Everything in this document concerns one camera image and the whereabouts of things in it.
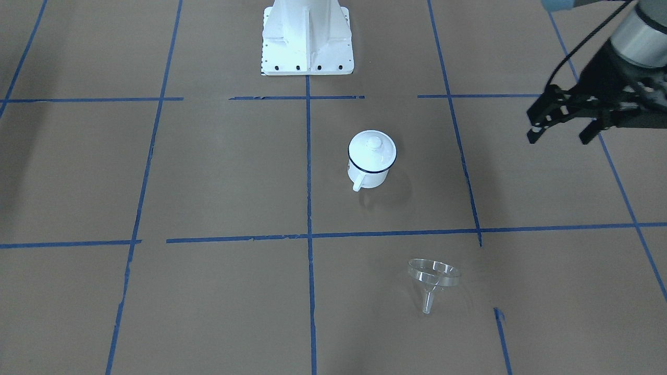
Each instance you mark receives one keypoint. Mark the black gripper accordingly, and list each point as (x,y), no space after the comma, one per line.
(603,71)

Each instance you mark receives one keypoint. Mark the white enamel mug lid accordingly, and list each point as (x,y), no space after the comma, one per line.
(372,151)

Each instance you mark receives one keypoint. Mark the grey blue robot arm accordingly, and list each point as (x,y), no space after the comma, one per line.
(640,38)

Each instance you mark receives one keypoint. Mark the clear plastic funnel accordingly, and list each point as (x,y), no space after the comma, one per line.
(434,276)

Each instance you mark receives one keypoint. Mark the white enamel mug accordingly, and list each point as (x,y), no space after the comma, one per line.
(364,180)

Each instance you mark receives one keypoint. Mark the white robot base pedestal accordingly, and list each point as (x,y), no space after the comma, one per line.
(306,37)

